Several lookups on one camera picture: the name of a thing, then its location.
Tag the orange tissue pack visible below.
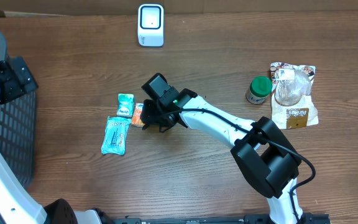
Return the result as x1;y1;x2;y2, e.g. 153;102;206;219
131;103;144;127

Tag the small teal tissue pack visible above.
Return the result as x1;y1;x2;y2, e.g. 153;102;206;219
117;93;135;118

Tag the large teal wipes pack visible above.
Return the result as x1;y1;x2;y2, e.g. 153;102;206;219
101;116;131;156

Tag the green lid white jar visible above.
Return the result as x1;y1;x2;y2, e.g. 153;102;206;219
246;76;272;105

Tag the beige paper bag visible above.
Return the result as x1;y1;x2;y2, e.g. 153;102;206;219
270;62;319;129

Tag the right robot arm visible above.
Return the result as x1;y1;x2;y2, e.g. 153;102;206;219
140;73;303;223

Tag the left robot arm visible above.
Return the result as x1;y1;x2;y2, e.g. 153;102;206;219
0;57;110;223

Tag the white barcode scanner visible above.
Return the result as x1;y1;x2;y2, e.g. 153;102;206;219
137;4;164;47

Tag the grey plastic mesh basket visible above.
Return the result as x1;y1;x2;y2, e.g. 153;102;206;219
0;32;37;187

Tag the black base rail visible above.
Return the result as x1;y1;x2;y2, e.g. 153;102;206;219
110;213;331;224

